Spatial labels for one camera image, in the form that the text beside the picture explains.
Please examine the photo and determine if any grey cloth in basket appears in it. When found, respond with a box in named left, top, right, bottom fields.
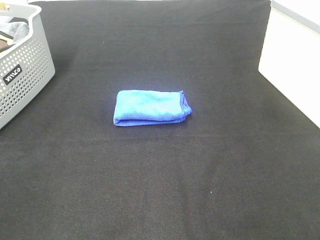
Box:
left=0, top=21, right=29, bottom=45

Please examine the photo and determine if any black tablecloth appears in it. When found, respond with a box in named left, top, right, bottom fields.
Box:
left=0, top=0, right=320, bottom=240

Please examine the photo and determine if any white plastic storage box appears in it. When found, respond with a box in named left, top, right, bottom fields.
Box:
left=258, top=0, right=320, bottom=126

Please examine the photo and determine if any grey perforated laundry basket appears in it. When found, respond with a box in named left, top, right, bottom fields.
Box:
left=0, top=3, right=56, bottom=127

